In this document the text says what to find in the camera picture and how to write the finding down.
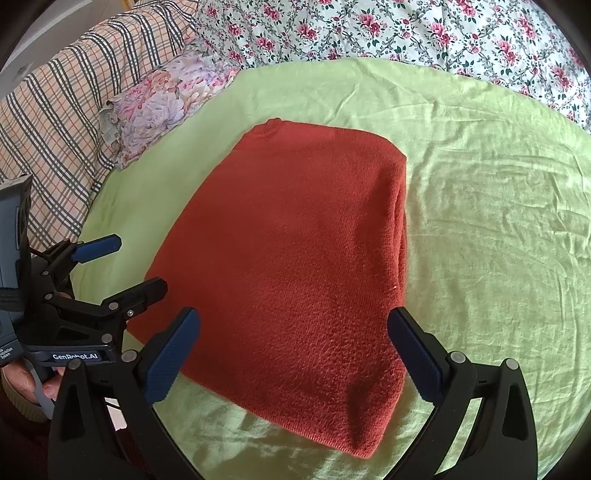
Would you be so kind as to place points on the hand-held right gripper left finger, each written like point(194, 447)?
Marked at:
point(173, 355)

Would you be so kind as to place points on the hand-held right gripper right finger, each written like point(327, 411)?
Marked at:
point(418, 355)

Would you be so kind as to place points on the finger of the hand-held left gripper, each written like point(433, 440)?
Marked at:
point(145, 290)
point(97, 248)

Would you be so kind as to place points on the orange knit sweater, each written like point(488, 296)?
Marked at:
point(300, 254)

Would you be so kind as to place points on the person's left forearm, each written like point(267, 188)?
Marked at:
point(23, 438)

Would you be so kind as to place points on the person's left hand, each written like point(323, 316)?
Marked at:
point(18, 383)

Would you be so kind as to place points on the beige plaid cloth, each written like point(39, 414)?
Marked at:
point(69, 92)

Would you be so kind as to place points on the pink floral pillow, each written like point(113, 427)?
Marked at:
point(161, 101)

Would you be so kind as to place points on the light green bed sheet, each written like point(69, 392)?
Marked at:
point(485, 207)

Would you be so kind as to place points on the white floral bed cover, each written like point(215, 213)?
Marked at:
point(392, 32)

